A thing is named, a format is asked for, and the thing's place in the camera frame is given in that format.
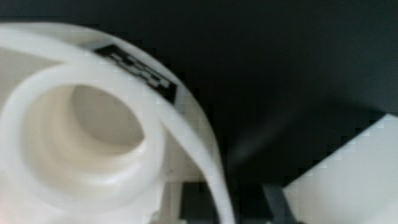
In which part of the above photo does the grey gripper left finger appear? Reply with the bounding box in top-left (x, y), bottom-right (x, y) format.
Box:
top-left (180, 182), bottom-right (219, 224)

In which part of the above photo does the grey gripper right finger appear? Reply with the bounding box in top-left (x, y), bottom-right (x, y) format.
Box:
top-left (262, 184), bottom-right (301, 224)

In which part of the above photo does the white U-shaped fence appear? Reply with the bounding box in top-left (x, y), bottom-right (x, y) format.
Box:
top-left (285, 115), bottom-right (398, 224)

